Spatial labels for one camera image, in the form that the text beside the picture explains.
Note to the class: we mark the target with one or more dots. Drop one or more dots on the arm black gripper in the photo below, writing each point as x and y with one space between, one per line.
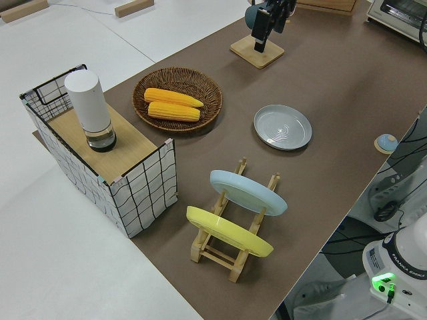
282 4

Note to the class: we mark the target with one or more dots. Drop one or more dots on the gray plate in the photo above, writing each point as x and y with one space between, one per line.
283 128

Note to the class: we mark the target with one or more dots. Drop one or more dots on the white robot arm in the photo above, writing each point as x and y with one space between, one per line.
410 246

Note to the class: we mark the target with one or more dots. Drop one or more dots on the wooden mug rack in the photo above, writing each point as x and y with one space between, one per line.
243 50

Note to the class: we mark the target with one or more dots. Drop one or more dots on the light blue plate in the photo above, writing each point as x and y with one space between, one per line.
250 193

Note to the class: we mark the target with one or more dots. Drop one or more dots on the yellow plate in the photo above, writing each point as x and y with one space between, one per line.
230 233

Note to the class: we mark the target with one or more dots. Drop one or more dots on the wooden plate rack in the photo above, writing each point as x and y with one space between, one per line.
217 256

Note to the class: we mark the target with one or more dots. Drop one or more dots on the dark teal mug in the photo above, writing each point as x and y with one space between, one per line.
249 16

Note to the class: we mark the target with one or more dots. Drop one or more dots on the wooden drawer cabinet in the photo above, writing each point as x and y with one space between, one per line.
327 5

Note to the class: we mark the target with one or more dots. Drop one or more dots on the brown table mat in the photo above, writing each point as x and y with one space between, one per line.
333 83

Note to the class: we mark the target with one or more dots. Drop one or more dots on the brown wicker basket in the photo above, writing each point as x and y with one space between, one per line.
207 86

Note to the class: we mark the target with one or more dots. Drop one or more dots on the yellow corn cob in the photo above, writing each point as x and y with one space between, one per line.
173 111
170 96

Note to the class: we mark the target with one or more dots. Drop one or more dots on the white toaster oven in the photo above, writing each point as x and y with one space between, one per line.
397 16

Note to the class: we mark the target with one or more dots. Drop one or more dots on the wooden block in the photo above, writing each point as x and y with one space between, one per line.
133 8
23 10

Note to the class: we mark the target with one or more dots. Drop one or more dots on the white cylinder bottle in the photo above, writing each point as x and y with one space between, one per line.
88 106

